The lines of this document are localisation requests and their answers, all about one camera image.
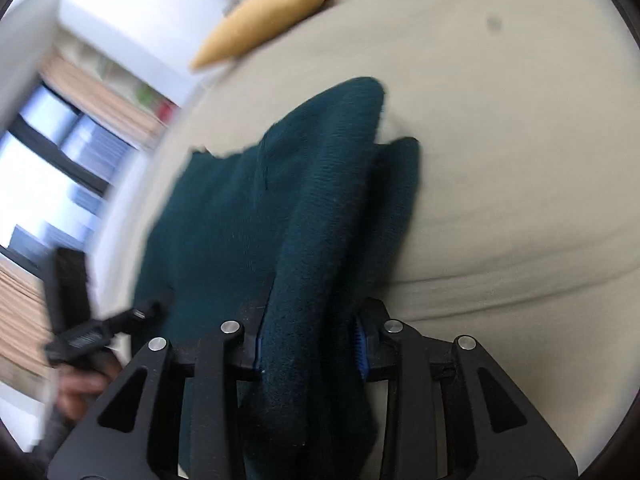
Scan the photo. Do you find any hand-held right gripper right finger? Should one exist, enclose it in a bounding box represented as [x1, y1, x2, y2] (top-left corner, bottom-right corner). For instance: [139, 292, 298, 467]
[352, 297, 579, 480]

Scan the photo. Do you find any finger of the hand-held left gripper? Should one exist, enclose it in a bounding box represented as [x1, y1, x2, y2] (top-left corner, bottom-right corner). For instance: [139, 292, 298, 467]
[107, 290, 175, 336]

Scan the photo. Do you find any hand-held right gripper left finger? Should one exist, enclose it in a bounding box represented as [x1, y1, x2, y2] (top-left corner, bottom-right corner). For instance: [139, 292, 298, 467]
[47, 285, 273, 480]

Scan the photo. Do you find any dark green knit sweater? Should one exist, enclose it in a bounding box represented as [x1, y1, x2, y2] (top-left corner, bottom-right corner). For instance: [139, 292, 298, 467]
[132, 76, 422, 480]

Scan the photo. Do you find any person's left forearm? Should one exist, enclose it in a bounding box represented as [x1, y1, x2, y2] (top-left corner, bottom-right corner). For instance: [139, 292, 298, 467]
[27, 405, 78, 463]

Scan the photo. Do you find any person's left hand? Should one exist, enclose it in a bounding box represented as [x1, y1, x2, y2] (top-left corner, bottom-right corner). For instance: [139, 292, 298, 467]
[56, 352, 125, 423]

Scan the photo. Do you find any window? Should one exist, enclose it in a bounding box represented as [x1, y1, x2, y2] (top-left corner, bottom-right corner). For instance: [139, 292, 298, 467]
[0, 82, 138, 281]

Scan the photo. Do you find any beige curtain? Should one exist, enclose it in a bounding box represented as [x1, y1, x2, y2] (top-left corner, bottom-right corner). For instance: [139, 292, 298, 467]
[39, 54, 168, 152]

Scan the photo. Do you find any bed with beige sheet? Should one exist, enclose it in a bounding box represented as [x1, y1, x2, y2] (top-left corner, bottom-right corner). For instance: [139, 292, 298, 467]
[95, 0, 639, 472]

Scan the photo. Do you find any yellow pillow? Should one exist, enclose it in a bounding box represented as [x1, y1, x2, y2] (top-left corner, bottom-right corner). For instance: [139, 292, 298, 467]
[189, 0, 343, 72]

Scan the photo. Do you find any white wall shelf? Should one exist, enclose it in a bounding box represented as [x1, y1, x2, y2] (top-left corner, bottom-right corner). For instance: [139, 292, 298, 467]
[55, 35, 182, 126]

